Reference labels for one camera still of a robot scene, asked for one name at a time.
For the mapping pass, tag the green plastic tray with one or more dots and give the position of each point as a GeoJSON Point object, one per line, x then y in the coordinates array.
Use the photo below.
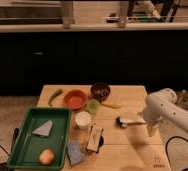
{"type": "Point", "coordinates": [27, 148]}

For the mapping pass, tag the white black eraser block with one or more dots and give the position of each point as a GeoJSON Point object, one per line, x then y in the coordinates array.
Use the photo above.
{"type": "Point", "coordinates": [94, 138]}

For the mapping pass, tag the yellow banana toy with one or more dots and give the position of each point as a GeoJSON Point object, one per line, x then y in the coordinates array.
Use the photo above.
{"type": "Point", "coordinates": [111, 104]}

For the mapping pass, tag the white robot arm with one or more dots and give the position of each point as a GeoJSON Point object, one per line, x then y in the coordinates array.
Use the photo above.
{"type": "Point", "coordinates": [163, 104]}

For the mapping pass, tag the dark brown bowl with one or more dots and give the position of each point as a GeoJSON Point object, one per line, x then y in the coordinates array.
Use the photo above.
{"type": "Point", "coordinates": [100, 91]}

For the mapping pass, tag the red bowl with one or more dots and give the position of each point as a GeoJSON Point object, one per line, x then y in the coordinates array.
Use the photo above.
{"type": "Point", "coordinates": [75, 99]}

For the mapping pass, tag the grey triangular cloth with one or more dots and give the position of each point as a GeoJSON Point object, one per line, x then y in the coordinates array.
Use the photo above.
{"type": "Point", "coordinates": [44, 130]}

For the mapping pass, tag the white handled dish brush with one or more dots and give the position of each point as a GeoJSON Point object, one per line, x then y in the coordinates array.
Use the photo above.
{"type": "Point", "coordinates": [124, 123]}

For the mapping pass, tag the white cup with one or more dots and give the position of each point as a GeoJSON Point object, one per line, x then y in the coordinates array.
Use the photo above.
{"type": "Point", "coordinates": [83, 120]}

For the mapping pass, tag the orange peach toy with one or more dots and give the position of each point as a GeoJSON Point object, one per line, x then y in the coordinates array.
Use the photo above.
{"type": "Point", "coordinates": [46, 157]}

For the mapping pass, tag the blue sponge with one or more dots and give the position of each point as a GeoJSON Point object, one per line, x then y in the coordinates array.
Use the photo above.
{"type": "Point", "coordinates": [74, 153]}

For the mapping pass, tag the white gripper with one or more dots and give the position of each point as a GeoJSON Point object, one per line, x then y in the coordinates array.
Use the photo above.
{"type": "Point", "coordinates": [152, 119]}

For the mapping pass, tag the small green cup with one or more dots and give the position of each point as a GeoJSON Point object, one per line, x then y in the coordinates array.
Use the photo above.
{"type": "Point", "coordinates": [92, 106]}

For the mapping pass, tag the black tool handle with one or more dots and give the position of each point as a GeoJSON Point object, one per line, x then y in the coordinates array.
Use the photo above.
{"type": "Point", "coordinates": [15, 135]}

